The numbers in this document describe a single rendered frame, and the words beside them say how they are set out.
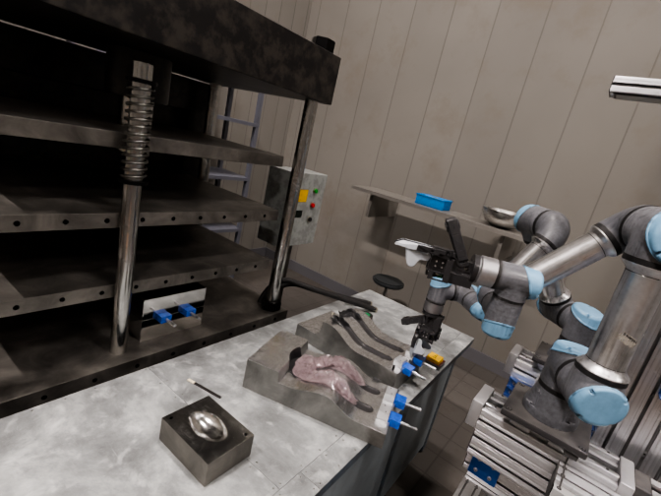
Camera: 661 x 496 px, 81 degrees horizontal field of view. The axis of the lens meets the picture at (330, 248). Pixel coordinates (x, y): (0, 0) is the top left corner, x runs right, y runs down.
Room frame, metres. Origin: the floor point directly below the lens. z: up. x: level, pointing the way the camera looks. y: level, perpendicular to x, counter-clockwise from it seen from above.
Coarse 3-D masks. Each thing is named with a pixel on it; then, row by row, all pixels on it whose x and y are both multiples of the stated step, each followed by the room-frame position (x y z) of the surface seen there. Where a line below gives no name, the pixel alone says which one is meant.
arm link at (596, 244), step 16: (608, 224) 1.01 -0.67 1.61; (576, 240) 1.03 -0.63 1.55; (592, 240) 1.01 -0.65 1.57; (608, 240) 0.99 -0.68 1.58; (544, 256) 1.05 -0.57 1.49; (560, 256) 1.02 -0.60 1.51; (576, 256) 1.00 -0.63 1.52; (592, 256) 1.00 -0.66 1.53; (544, 272) 1.01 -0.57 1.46; (560, 272) 1.01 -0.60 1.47; (480, 288) 1.08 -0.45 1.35; (480, 304) 1.04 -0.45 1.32
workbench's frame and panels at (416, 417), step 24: (432, 384) 1.72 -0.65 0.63; (408, 408) 1.49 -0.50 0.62; (432, 408) 1.88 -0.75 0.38; (408, 432) 1.60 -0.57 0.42; (360, 456) 0.99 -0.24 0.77; (384, 456) 1.37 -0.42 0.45; (408, 456) 1.73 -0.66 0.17; (336, 480) 1.02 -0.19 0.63; (360, 480) 1.21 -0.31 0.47; (384, 480) 1.47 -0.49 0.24
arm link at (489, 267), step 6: (486, 258) 0.94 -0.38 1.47; (492, 258) 0.94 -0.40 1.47; (480, 264) 0.93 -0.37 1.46; (486, 264) 0.92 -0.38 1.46; (492, 264) 0.92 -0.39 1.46; (498, 264) 0.92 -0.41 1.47; (480, 270) 0.92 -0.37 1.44; (486, 270) 0.91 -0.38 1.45; (492, 270) 0.91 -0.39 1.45; (498, 270) 0.91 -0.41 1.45; (480, 276) 0.91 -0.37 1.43; (486, 276) 0.91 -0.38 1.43; (492, 276) 0.91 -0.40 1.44; (474, 282) 0.93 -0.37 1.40; (480, 282) 0.92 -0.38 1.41; (486, 282) 0.91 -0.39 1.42; (492, 282) 0.91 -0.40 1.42
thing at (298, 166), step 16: (208, 96) 2.17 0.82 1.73; (208, 112) 2.16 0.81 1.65; (304, 112) 1.79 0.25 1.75; (208, 128) 2.16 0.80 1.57; (304, 128) 1.79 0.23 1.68; (304, 144) 1.79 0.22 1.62; (208, 160) 2.17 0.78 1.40; (304, 160) 1.80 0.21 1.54; (208, 176) 2.18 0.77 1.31; (288, 192) 1.79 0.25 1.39; (288, 208) 1.79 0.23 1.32; (288, 224) 1.79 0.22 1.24; (288, 240) 1.80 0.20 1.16; (272, 272) 1.79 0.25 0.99; (272, 288) 1.78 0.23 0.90; (272, 304) 1.77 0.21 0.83
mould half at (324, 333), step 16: (320, 320) 1.65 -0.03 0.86; (352, 320) 1.58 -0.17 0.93; (368, 320) 1.65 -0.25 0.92; (304, 336) 1.54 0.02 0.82; (320, 336) 1.50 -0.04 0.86; (336, 336) 1.46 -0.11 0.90; (368, 336) 1.55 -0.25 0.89; (384, 336) 1.60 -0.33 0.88; (336, 352) 1.45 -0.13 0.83; (352, 352) 1.41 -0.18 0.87; (368, 352) 1.41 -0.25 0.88; (384, 352) 1.44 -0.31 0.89; (400, 352) 1.47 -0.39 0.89; (368, 368) 1.36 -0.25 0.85; (384, 368) 1.33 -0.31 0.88; (416, 368) 1.48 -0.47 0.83; (400, 384) 1.36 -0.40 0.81
